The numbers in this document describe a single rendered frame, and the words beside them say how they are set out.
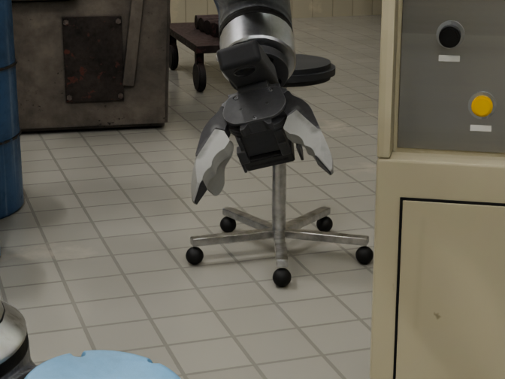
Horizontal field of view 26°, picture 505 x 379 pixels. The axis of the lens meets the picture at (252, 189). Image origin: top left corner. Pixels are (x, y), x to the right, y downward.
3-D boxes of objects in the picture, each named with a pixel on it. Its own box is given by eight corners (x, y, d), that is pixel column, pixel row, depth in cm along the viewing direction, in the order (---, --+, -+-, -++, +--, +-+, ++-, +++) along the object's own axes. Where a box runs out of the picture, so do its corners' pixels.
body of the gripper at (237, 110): (306, 164, 124) (300, 89, 132) (287, 113, 118) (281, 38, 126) (242, 178, 126) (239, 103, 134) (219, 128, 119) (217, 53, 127)
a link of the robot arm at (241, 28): (282, 4, 128) (204, 24, 130) (285, 32, 125) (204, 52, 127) (301, 58, 135) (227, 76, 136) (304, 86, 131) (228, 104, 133)
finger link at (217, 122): (223, 173, 119) (265, 116, 122) (218, 162, 118) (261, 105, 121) (190, 162, 121) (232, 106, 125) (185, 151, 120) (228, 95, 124)
